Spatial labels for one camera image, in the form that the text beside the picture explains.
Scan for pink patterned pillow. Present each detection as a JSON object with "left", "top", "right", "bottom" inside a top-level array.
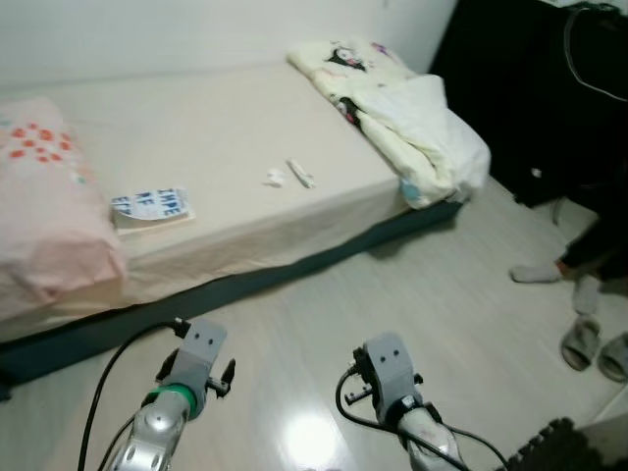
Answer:
[{"left": 0, "top": 95, "right": 129, "bottom": 310}]

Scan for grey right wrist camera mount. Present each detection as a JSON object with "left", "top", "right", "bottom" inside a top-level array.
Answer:
[{"left": 362, "top": 333, "right": 414, "bottom": 404}]

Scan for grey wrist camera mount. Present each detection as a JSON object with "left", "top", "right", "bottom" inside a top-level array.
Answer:
[
  {"left": 362, "top": 333, "right": 414, "bottom": 404},
  {"left": 177, "top": 320, "right": 230, "bottom": 393}
]

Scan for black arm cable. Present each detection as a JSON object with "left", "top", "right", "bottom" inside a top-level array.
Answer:
[
  {"left": 77, "top": 319, "right": 192, "bottom": 471},
  {"left": 336, "top": 368, "right": 511, "bottom": 471}
]

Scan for white cable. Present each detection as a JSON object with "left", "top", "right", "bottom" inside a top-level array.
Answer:
[{"left": 562, "top": 5, "right": 628, "bottom": 104}]

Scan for black wardrobe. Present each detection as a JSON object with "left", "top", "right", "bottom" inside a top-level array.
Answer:
[{"left": 429, "top": 0, "right": 628, "bottom": 222}]

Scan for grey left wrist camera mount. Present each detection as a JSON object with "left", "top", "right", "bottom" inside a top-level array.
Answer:
[{"left": 177, "top": 320, "right": 230, "bottom": 393}]

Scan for white sheeted mattress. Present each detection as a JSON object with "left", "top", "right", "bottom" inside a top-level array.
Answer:
[{"left": 0, "top": 61, "right": 462, "bottom": 344}]

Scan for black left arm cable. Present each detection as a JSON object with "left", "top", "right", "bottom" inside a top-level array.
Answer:
[{"left": 77, "top": 319, "right": 192, "bottom": 471}]

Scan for cream cartoon print blanket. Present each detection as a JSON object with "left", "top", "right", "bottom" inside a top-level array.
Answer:
[{"left": 288, "top": 37, "right": 492, "bottom": 209}]

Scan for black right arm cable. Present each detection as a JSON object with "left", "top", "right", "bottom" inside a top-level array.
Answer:
[{"left": 336, "top": 368, "right": 511, "bottom": 471}]

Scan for white blue lettered book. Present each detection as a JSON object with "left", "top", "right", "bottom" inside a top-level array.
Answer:
[{"left": 110, "top": 186, "right": 195, "bottom": 232}]

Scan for white stick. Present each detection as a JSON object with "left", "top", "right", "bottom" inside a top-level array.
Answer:
[{"left": 285, "top": 159, "right": 317, "bottom": 189}]

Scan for black foam puzzle mat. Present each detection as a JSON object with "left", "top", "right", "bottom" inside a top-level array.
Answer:
[{"left": 505, "top": 417, "right": 609, "bottom": 471}]

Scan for person in orange shirt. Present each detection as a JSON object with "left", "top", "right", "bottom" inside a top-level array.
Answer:
[{"left": 508, "top": 211, "right": 628, "bottom": 317}]

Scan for teal bed base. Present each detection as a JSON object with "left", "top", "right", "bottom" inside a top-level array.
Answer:
[{"left": 0, "top": 196, "right": 462, "bottom": 389}]

